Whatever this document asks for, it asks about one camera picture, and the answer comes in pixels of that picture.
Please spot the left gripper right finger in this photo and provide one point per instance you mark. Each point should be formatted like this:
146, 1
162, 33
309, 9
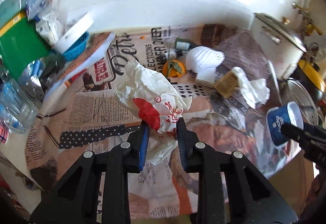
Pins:
186, 142

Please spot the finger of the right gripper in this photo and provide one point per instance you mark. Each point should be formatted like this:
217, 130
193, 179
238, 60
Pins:
311, 139

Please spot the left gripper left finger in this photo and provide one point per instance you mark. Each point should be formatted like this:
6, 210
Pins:
136, 158

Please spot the blue yogurt cup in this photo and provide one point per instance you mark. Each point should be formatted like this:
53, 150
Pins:
276, 117

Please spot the white red plastic bag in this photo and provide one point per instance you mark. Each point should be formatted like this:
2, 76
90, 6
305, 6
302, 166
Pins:
149, 96

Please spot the brown cardboard piece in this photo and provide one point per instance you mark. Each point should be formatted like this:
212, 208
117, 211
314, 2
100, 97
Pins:
226, 85

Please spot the white tissue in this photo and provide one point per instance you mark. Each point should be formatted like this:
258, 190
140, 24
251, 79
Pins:
253, 91

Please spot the white foam fruit net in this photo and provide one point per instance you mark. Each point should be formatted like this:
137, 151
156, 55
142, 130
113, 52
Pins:
200, 58

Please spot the metal steamer pot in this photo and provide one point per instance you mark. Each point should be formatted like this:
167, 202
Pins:
298, 93

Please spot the yellow black appliance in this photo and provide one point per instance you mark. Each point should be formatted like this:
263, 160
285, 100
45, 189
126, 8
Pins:
312, 81

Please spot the orange mandarin with leaf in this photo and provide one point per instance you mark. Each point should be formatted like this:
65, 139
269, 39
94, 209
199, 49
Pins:
173, 69

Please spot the black bottle white label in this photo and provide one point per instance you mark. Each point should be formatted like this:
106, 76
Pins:
172, 54

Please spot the white rice cooker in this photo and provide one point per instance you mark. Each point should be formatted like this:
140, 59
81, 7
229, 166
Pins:
279, 43

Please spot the green dropper bottle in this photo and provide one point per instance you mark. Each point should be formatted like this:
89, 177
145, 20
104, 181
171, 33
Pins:
184, 44

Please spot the blue plastic basket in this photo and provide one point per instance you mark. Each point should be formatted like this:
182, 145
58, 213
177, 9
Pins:
77, 48

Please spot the white round lid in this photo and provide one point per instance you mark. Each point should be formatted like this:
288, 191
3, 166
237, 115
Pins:
73, 34

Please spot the green box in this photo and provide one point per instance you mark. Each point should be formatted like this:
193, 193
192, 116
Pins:
21, 44

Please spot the clear plastic bag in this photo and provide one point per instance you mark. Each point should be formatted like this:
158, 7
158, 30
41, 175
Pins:
48, 23

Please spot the teal tissue box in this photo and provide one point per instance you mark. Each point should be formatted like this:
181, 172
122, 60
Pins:
9, 8

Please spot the brass wall faucet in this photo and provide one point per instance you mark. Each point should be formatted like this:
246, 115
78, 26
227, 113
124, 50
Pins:
307, 26

